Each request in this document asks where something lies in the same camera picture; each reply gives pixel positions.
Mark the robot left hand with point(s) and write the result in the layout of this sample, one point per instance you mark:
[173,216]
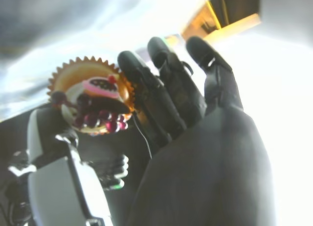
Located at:
[207,174]

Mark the chocolate cream toy cupcake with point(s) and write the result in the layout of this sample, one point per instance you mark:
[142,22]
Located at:
[73,76]

